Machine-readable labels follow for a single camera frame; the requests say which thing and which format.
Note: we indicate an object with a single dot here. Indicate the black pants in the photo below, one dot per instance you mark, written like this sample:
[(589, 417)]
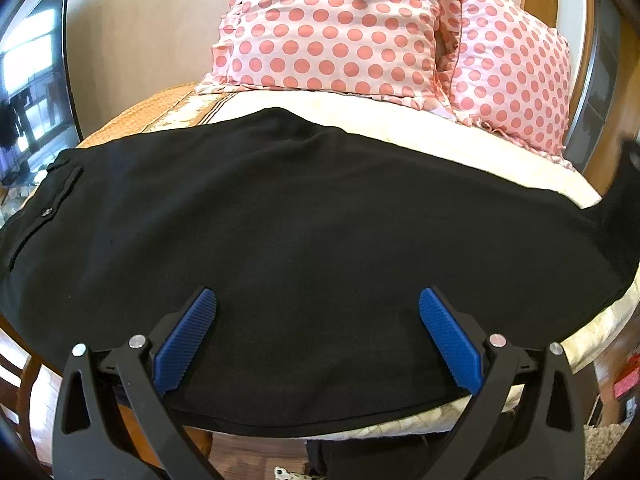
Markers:
[(300, 240)]

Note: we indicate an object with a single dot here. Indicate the person's dark trouser leg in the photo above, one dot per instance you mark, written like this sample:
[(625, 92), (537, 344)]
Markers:
[(365, 460)]

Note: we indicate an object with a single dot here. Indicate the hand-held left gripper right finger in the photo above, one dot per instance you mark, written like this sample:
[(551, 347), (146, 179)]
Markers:
[(446, 340)]

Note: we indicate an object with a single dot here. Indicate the small pink polka dot pillow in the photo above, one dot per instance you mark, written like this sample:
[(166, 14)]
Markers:
[(505, 65)]

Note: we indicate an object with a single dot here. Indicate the red box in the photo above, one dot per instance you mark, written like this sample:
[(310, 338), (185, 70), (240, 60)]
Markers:
[(627, 380)]

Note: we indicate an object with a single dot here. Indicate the wooden headboard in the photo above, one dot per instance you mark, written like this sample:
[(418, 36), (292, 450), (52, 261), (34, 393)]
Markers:
[(582, 30)]

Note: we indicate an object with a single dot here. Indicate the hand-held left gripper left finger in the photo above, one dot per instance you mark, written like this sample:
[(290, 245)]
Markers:
[(186, 339)]

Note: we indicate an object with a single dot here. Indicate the large pink polka dot pillow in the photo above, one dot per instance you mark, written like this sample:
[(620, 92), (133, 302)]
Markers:
[(330, 25)]

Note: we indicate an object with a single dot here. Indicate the wall mirror with dark frame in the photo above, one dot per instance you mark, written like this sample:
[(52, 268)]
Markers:
[(35, 75)]

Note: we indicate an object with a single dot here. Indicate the polka dot slipper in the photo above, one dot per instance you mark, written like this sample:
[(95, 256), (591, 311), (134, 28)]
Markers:
[(292, 473)]

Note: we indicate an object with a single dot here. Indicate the wooden chair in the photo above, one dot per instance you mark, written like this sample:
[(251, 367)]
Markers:
[(20, 380)]

